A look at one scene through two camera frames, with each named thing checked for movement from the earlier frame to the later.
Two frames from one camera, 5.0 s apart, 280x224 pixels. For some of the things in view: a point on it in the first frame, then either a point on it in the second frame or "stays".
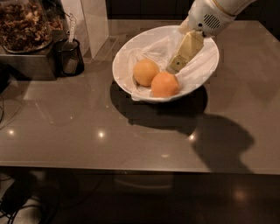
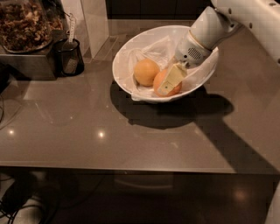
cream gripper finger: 188,47 → 174,77
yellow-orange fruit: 143,72 stays
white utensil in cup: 72,28 stays
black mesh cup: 67,58 stays
